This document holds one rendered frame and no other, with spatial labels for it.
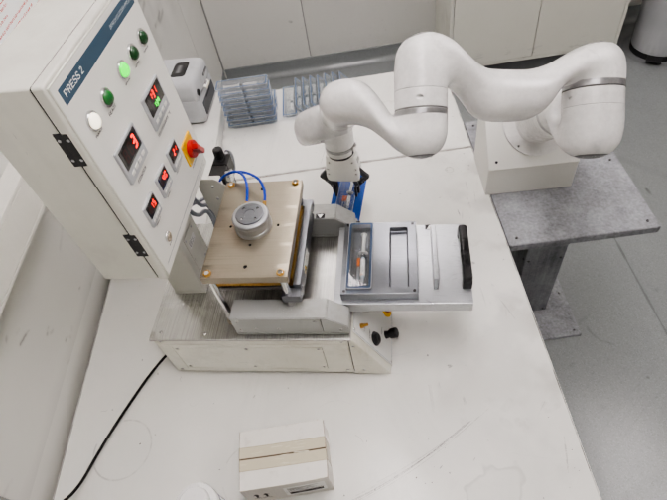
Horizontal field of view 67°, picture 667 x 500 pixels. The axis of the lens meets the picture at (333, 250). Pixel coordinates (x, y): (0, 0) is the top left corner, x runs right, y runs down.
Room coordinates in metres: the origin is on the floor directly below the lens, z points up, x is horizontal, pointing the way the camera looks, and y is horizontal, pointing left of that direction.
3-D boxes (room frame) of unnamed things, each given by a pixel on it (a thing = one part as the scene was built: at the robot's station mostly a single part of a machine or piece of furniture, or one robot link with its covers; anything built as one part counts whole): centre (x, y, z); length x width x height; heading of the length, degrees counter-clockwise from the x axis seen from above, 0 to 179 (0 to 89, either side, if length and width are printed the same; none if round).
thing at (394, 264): (0.69, -0.10, 0.98); 0.20 x 0.17 x 0.03; 167
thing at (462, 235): (0.65, -0.28, 0.99); 0.15 x 0.02 x 0.04; 167
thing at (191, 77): (1.73, 0.45, 0.88); 0.25 x 0.20 x 0.17; 79
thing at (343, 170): (1.13, -0.08, 0.89); 0.10 x 0.08 x 0.11; 71
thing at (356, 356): (0.76, 0.14, 0.84); 0.53 x 0.37 x 0.17; 77
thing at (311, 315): (0.60, 0.12, 0.96); 0.25 x 0.05 x 0.07; 77
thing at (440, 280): (0.68, -0.14, 0.97); 0.30 x 0.22 x 0.08; 77
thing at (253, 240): (0.78, 0.18, 1.08); 0.31 x 0.24 x 0.13; 167
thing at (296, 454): (0.36, 0.19, 0.80); 0.19 x 0.13 x 0.09; 85
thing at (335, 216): (0.87, 0.05, 0.96); 0.26 x 0.05 x 0.07; 77
